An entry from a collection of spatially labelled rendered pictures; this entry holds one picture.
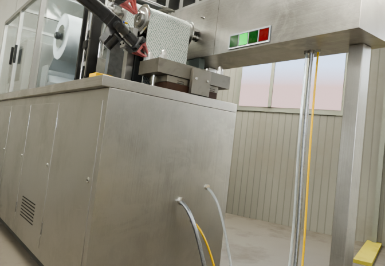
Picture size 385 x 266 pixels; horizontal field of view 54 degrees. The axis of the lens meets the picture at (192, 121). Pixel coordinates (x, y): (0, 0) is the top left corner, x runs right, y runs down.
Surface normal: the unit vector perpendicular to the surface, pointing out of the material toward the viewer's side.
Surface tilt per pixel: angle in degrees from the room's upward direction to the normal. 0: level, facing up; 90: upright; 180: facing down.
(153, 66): 90
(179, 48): 90
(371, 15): 90
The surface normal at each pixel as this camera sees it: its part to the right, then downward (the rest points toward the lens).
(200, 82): 0.61, 0.02
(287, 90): -0.51, -0.11
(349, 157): -0.79, -0.13
